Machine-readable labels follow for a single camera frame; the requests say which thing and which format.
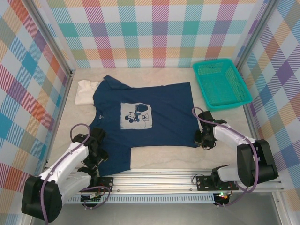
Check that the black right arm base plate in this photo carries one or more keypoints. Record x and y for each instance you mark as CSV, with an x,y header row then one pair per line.
x,y
204,184

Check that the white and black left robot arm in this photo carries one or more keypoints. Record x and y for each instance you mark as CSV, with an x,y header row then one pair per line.
x,y
65,161

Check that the aluminium frame post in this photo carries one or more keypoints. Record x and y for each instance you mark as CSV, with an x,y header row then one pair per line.
x,y
50,37
255,35

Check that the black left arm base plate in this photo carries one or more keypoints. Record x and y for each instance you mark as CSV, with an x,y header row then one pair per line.
x,y
106,184

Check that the teal plastic mesh basket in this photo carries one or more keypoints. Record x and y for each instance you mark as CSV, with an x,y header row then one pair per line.
x,y
220,86

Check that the small electronics board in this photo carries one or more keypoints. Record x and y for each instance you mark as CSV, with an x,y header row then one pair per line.
x,y
91,198
222,196

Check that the grey metal panel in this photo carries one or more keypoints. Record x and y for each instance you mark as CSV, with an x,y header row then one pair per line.
x,y
152,215

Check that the aluminium table edge rail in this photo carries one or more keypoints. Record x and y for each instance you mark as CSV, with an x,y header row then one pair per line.
x,y
251,117
61,110

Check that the white folded t-shirt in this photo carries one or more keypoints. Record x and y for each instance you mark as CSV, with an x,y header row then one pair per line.
x,y
83,93

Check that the aluminium mounting rail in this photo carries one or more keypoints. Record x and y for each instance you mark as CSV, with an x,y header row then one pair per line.
x,y
152,181

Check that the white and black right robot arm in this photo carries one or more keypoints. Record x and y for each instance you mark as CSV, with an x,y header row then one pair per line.
x,y
257,161

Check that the navy blue t-shirt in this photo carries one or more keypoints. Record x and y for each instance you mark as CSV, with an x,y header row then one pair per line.
x,y
168,105

